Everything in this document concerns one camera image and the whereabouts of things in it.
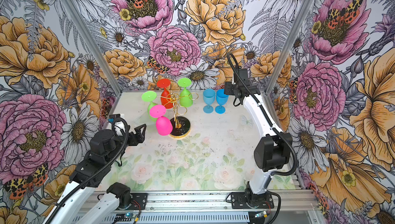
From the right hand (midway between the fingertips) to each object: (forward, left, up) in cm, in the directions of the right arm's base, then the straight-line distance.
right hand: (231, 90), depth 87 cm
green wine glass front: (-7, +42, +5) cm, 43 cm away
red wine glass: (-8, +34, +3) cm, 35 cm away
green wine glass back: (-3, +25, -2) cm, 25 cm away
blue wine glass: (+5, +3, -12) cm, 13 cm away
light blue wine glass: (+4, +12, -10) cm, 16 cm away
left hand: (-24, +46, -1) cm, 52 cm away
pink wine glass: (-18, +36, -6) cm, 41 cm away
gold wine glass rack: (-7, +30, -23) cm, 38 cm away
